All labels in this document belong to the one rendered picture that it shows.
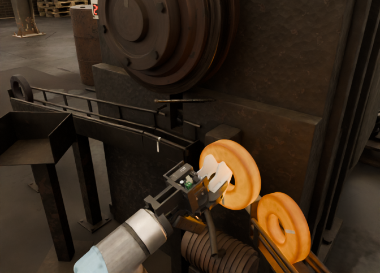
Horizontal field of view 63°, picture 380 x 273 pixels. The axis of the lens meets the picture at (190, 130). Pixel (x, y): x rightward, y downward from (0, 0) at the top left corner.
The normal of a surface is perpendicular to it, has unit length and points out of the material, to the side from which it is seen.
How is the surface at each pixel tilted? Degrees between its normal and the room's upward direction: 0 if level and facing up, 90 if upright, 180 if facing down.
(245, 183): 89
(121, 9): 90
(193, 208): 91
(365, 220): 0
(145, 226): 31
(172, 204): 91
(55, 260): 0
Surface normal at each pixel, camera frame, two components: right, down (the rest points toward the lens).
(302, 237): 0.33, -0.03
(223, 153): -0.74, 0.29
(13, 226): 0.00, -0.89
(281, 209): -0.93, 0.16
